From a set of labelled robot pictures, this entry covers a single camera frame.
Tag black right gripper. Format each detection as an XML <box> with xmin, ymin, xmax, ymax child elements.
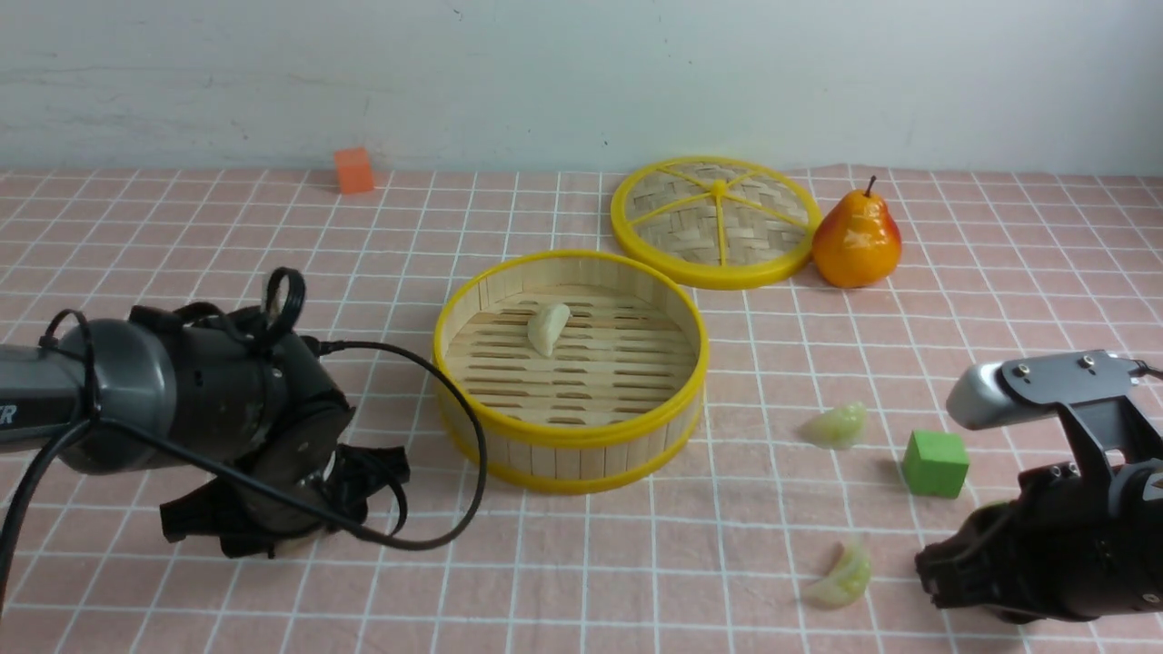
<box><xmin>915</xmin><ymin>460</ymin><xmax>1162</xmax><ymax>625</ymax></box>

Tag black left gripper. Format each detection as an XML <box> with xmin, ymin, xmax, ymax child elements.
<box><xmin>127</xmin><ymin>303</ymin><xmax>411</xmax><ymax>559</ymax></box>

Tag green dumpling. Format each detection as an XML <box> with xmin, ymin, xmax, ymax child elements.
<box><xmin>795</xmin><ymin>401</ymin><xmax>868</xmax><ymax>452</ymax></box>
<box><xmin>800</xmin><ymin>539</ymin><xmax>872</xmax><ymax>609</ymax></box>

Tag white dumpling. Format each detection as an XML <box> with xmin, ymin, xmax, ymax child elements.
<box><xmin>527</xmin><ymin>303</ymin><xmax>571</xmax><ymax>358</ymax></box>

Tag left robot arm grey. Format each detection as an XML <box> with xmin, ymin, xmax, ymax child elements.
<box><xmin>1</xmin><ymin>303</ymin><xmax>411</xmax><ymax>559</ymax></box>

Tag yellow rimmed bamboo steamer tray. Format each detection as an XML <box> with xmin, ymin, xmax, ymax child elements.
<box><xmin>431</xmin><ymin>250</ymin><xmax>711</xmax><ymax>495</ymax></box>

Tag yellow rimmed bamboo steamer lid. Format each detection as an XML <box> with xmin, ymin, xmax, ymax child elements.
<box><xmin>608</xmin><ymin>156</ymin><xmax>823</xmax><ymax>291</ymax></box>

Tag green foam cube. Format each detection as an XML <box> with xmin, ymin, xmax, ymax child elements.
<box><xmin>901</xmin><ymin>431</ymin><xmax>970</xmax><ymax>500</ymax></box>

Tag orange foam cube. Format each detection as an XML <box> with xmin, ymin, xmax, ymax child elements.
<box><xmin>333</xmin><ymin>145</ymin><xmax>374</xmax><ymax>194</ymax></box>

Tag orange yellow toy pear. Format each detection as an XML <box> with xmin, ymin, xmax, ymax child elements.
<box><xmin>811</xmin><ymin>175</ymin><xmax>904</xmax><ymax>289</ymax></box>

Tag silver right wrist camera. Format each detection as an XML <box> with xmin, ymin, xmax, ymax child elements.
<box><xmin>944</xmin><ymin>351</ymin><xmax>1160</xmax><ymax>484</ymax></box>

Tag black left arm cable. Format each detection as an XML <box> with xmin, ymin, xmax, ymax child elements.
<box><xmin>0</xmin><ymin>266</ymin><xmax>488</xmax><ymax>619</ymax></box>

